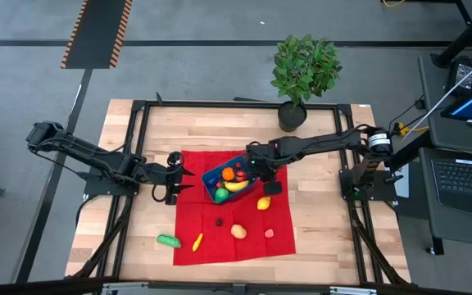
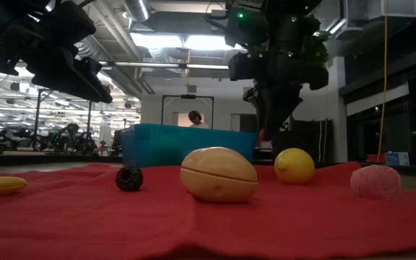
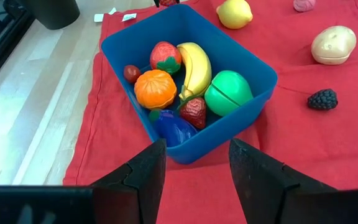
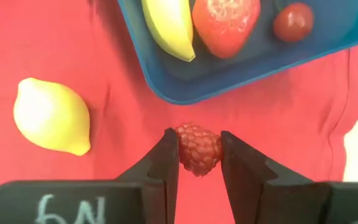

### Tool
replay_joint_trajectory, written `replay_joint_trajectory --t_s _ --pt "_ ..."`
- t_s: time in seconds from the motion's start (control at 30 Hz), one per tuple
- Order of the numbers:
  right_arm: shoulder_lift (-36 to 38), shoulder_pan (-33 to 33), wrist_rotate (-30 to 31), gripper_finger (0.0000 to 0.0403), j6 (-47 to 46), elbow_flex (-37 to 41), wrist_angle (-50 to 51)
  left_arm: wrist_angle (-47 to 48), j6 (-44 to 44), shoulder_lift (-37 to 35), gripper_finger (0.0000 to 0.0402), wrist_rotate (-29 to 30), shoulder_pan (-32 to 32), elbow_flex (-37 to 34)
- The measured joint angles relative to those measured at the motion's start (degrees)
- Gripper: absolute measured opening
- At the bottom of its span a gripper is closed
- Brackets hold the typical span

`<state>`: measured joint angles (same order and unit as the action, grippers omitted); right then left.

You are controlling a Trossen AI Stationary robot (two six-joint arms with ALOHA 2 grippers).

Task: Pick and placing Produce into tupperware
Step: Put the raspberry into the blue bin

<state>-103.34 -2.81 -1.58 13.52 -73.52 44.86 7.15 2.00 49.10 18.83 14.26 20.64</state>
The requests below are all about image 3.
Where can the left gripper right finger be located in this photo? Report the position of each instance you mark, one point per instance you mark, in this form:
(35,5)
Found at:
(275,196)

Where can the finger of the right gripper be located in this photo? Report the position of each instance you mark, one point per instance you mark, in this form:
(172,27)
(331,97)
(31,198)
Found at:
(157,3)

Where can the orange toy tangerine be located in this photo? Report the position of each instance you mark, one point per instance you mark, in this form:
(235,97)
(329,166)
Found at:
(155,89)

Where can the dark red leafy toy strawberry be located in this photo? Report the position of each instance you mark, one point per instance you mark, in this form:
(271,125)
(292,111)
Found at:
(194,113)

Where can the red cloth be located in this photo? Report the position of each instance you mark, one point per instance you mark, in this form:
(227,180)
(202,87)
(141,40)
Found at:
(291,140)

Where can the yellow toy lemon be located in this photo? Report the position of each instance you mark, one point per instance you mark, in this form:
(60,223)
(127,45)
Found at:
(234,14)

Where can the black plant pot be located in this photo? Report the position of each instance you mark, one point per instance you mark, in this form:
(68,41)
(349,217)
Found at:
(51,12)

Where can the purple toy eggplant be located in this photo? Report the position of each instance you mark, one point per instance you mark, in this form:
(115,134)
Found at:
(174,130)

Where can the black toy blackberry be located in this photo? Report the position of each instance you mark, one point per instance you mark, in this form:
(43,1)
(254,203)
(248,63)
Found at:
(322,99)

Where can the pink textured toy fruit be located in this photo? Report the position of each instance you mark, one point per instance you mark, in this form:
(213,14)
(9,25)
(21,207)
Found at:
(304,4)

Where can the black aluminium table frame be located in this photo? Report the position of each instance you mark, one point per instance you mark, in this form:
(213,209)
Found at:
(2,49)

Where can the small red toy cherry tomato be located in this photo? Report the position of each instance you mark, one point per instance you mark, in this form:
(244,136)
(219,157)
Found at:
(131,73)

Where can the small red toy raspberry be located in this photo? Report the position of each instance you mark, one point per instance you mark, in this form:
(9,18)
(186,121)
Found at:
(169,2)

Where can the beige toy potato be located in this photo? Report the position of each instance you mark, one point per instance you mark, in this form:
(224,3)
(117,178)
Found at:
(333,45)

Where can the green toy pear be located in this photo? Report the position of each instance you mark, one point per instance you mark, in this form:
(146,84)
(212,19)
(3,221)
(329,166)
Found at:
(228,93)

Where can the white paper tag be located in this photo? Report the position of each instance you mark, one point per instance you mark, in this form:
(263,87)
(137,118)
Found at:
(129,17)
(99,17)

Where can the blue plastic tupperware container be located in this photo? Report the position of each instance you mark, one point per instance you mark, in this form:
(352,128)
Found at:
(197,28)

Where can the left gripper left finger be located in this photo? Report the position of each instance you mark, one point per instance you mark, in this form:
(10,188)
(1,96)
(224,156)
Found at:
(120,199)

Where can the red toy strawberry green leaf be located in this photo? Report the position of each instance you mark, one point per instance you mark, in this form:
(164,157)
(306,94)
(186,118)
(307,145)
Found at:
(163,54)

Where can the yellow toy banana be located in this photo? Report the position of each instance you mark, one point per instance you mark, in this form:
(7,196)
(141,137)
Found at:
(197,68)

